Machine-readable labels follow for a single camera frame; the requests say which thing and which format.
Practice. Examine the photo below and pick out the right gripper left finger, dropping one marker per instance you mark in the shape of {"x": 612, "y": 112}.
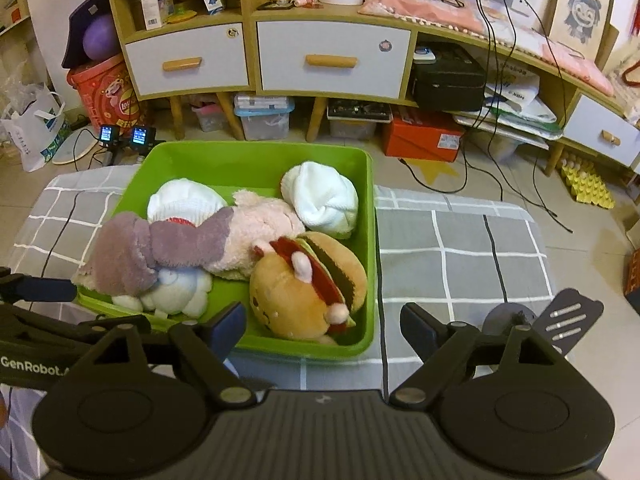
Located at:
{"x": 204, "y": 347}

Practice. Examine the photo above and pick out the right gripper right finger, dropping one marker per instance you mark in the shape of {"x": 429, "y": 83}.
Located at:
{"x": 444, "y": 350}

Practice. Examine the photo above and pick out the white bunny plush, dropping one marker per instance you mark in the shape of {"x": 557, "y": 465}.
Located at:
{"x": 176, "y": 291}

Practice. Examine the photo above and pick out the burger bear plush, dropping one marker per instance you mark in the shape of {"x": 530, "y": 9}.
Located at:
{"x": 307, "y": 288}

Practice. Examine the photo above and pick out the pink fuzzy sock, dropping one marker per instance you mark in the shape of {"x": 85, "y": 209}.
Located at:
{"x": 235, "y": 234}

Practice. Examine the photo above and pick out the red trimmed white glove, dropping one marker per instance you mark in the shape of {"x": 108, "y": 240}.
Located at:
{"x": 185, "y": 200}

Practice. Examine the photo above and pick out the grey checked tablecloth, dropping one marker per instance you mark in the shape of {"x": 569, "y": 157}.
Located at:
{"x": 455, "y": 256}

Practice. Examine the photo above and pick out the black phone stand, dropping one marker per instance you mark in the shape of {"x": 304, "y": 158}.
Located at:
{"x": 566, "y": 320}

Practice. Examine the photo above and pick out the green plastic bin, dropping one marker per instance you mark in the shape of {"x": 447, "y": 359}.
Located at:
{"x": 259, "y": 166}

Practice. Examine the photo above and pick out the white plastic bag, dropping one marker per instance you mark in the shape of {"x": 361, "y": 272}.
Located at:
{"x": 36, "y": 125}

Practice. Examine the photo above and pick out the yellow egg tray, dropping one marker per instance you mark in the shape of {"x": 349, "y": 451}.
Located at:
{"x": 584, "y": 183}

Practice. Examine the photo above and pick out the orange shoe box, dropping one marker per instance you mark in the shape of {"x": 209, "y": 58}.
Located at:
{"x": 417, "y": 134}

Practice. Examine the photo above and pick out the clear storage box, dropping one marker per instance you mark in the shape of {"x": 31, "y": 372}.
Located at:
{"x": 263, "y": 117}

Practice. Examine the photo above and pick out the red snack bucket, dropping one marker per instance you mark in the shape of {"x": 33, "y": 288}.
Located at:
{"x": 106, "y": 90}

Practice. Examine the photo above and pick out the black printer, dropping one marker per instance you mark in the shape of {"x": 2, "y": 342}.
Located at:
{"x": 445, "y": 78}

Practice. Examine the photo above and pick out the purple ball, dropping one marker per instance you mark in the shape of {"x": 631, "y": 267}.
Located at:
{"x": 100, "y": 40}

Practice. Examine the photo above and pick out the wooden drawer cabinet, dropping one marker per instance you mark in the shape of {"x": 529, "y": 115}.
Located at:
{"x": 324, "y": 53}

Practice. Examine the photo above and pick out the framed cartoon picture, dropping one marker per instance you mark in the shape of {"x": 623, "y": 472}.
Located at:
{"x": 579, "y": 25}

